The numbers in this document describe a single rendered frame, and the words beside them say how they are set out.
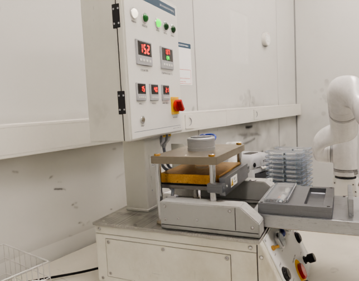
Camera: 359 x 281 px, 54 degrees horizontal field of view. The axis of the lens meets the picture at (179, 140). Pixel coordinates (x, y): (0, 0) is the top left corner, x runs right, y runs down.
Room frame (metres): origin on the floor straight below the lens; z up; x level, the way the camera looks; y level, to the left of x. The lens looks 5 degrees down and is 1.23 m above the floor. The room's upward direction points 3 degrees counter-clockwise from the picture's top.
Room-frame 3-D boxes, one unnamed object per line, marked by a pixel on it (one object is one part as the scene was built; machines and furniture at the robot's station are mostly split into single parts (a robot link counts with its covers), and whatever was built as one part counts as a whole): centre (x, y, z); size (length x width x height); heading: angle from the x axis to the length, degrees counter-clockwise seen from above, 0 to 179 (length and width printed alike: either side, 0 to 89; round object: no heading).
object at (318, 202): (0.89, -0.30, 0.98); 0.20 x 0.17 x 0.03; 155
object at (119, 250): (1.01, -0.08, 0.84); 0.53 x 0.37 x 0.17; 65
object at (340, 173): (1.33, -0.63, 0.95); 0.09 x 0.08 x 0.03; 48
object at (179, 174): (1.00, -0.07, 1.07); 0.22 x 0.17 x 0.10; 155
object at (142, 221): (1.01, -0.03, 0.93); 0.46 x 0.35 x 0.01; 65
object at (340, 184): (1.34, -0.63, 0.89); 0.10 x 0.08 x 0.11; 48
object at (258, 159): (1.95, -0.35, 0.88); 0.25 x 0.20 x 0.17; 48
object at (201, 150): (1.03, -0.04, 1.08); 0.31 x 0.24 x 0.13; 155
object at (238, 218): (0.84, -0.07, 0.96); 0.25 x 0.05 x 0.07; 65
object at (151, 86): (1.07, 0.10, 1.25); 0.33 x 0.16 x 0.64; 155
